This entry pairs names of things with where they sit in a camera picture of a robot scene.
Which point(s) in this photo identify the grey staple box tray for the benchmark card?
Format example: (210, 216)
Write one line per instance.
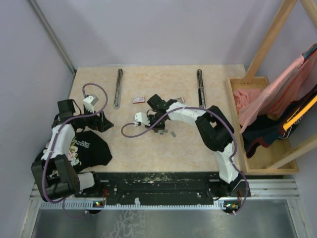
(181, 100)

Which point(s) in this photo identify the black silver stapler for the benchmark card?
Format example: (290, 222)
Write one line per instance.
(201, 92)
(117, 98)

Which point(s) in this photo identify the pink cloth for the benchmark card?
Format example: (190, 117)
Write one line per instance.
(278, 95)

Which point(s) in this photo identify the dark navy garment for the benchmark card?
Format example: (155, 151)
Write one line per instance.
(264, 131)

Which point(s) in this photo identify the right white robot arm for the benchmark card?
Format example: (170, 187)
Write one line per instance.
(215, 130)

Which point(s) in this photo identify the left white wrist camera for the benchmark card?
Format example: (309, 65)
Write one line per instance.
(89, 103)

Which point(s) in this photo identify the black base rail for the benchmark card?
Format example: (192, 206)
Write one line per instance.
(165, 188)

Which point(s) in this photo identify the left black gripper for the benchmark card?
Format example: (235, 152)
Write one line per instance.
(100, 123)

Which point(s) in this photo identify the red staple box sleeve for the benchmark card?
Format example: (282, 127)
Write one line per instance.
(137, 100)

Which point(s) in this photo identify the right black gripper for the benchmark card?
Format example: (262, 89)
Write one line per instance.
(162, 127)

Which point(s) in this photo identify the black floral t-shirt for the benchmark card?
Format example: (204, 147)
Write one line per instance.
(87, 149)

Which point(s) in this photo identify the wooden rack frame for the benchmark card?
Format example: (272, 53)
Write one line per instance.
(277, 24)

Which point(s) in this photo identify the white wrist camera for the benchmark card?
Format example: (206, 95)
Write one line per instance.
(89, 103)
(141, 118)

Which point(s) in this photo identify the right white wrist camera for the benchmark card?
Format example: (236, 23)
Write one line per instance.
(141, 118)

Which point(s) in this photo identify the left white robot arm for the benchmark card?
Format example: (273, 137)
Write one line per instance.
(53, 173)

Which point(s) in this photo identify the wooden tray box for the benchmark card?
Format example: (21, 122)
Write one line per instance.
(264, 157)

